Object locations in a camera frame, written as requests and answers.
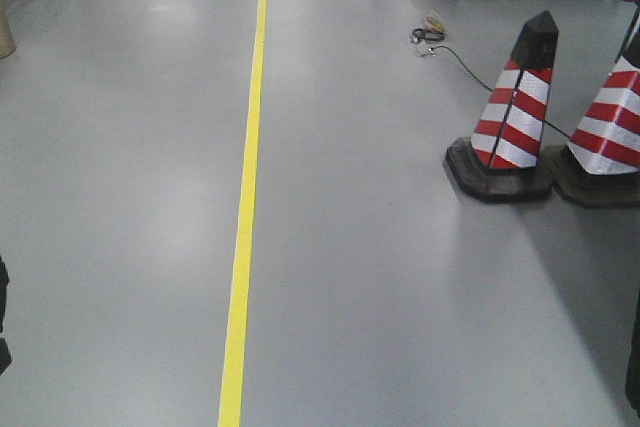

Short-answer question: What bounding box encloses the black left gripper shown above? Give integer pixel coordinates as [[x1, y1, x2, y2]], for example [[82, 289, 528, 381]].
[[0, 260, 11, 374]]

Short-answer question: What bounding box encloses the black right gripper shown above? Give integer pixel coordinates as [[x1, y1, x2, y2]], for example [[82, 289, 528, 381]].
[[625, 314, 640, 413]]

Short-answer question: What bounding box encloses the right striped traffic cone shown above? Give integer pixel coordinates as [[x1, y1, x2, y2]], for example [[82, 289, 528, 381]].
[[543, 26, 639, 208]]

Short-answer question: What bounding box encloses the striped traffic cone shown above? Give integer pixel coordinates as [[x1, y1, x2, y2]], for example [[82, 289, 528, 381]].
[[445, 10, 559, 203], [543, 26, 639, 208]]

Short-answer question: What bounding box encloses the left striped traffic cone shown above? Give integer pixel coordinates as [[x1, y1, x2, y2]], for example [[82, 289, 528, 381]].
[[445, 10, 559, 203]]

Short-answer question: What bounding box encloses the black floor cable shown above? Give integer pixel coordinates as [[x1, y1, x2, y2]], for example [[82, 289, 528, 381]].
[[419, 44, 572, 140]]

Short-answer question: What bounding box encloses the coiled cable on floor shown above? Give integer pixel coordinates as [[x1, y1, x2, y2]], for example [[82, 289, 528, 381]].
[[410, 9, 448, 46]]

